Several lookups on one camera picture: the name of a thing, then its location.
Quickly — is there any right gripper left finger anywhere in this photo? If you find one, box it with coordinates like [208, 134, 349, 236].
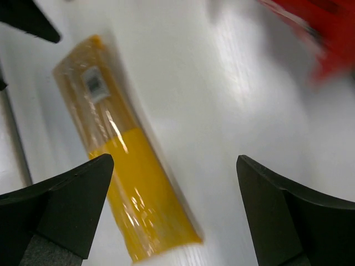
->
[1, 154, 114, 265]

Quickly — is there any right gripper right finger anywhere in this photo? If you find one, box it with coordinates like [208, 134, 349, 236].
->
[236, 155, 354, 265]

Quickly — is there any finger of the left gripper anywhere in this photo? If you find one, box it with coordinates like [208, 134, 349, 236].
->
[1, 0, 60, 43]

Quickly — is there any red spaghetti bag left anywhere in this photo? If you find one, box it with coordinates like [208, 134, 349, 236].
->
[260, 1, 354, 84]

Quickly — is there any yellow spaghetti bag left table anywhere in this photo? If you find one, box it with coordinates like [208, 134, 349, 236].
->
[53, 35, 202, 263]

